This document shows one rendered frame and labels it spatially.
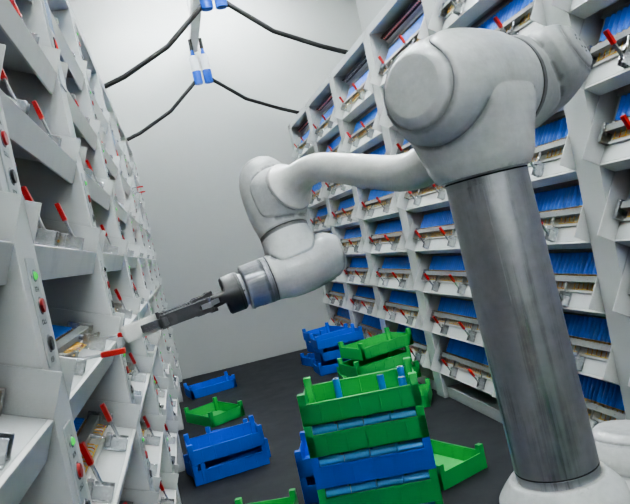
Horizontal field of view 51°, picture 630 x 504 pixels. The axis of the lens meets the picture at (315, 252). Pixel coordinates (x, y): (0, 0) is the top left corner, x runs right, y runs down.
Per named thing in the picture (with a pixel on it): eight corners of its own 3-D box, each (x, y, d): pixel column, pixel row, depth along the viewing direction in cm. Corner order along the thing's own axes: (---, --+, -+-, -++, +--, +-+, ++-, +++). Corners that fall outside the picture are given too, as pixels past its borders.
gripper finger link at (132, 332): (162, 329, 122) (162, 329, 121) (125, 343, 121) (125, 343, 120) (156, 314, 122) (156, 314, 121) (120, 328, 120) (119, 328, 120)
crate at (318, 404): (415, 384, 180) (409, 356, 180) (423, 404, 160) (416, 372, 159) (309, 405, 182) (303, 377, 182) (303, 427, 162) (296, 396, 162)
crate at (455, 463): (488, 467, 214) (483, 443, 213) (443, 491, 203) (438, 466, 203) (425, 451, 239) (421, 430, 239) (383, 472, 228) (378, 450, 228)
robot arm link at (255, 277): (275, 299, 132) (247, 309, 131) (259, 257, 132) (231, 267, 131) (282, 301, 124) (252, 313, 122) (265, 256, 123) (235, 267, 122)
